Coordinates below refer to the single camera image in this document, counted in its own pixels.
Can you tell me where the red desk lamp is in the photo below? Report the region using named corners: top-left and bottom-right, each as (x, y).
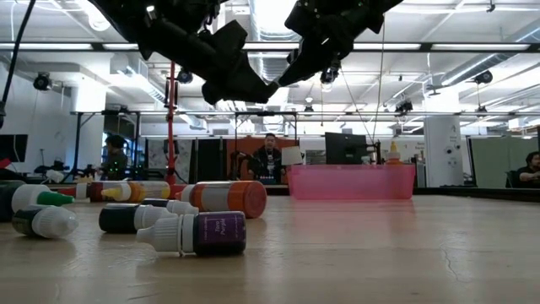
top-left (162, 61), bottom-right (191, 200)

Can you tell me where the green partition panel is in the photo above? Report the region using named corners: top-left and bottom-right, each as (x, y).
top-left (468, 137), bottom-right (540, 189)

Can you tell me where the black metal table frame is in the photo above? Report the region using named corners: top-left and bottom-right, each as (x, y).
top-left (41, 183), bottom-right (540, 203)

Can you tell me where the large red-orange coloring bottle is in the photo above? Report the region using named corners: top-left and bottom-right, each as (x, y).
top-left (175, 180), bottom-right (268, 220)

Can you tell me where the orange partition panel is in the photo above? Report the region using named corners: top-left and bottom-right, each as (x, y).
top-left (225, 135), bottom-right (300, 183)

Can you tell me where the small black coloring bottle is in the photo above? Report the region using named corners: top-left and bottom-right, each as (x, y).
top-left (98, 203), bottom-right (178, 235)

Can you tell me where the person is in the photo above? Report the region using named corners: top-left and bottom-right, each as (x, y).
top-left (247, 133), bottom-right (289, 186)
top-left (505, 150), bottom-right (540, 189)
top-left (99, 133), bottom-right (129, 182)

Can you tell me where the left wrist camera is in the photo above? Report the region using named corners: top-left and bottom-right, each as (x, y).
top-left (209, 19), bottom-right (249, 57)

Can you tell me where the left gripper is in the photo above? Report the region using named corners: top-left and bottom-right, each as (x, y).
top-left (138, 19), bottom-right (280, 106)

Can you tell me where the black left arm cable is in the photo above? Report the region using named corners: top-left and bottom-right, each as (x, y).
top-left (0, 0), bottom-right (38, 128)

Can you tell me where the white lampshade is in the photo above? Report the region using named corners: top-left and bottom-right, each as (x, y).
top-left (281, 145), bottom-right (305, 166)

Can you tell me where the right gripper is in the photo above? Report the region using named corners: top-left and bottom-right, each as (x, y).
top-left (278, 0), bottom-right (385, 88)

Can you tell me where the black computer monitor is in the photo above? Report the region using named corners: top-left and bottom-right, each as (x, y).
top-left (0, 133), bottom-right (29, 164)
top-left (324, 132), bottom-right (369, 166)

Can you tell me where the large dark red coloring bottle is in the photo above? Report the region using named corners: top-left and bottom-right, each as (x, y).
top-left (57, 181), bottom-right (106, 203)

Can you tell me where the black partition panel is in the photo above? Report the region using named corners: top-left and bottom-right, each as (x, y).
top-left (188, 138), bottom-right (227, 183)

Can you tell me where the small purple coloring bottle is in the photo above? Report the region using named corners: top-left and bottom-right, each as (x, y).
top-left (135, 210), bottom-right (247, 258)

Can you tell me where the small dark green coloring bottle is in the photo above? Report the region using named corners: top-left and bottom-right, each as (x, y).
top-left (11, 204), bottom-right (80, 240)

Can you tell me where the large orange coloring bottle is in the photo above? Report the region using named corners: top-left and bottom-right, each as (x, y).
top-left (386, 141), bottom-right (402, 166)

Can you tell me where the large green coloring bottle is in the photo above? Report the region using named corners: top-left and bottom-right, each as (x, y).
top-left (0, 180), bottom-right (76, 224)

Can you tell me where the pink plastic bin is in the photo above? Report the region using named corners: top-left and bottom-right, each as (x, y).
top-left (288, 163), bottom-right (418, 201)

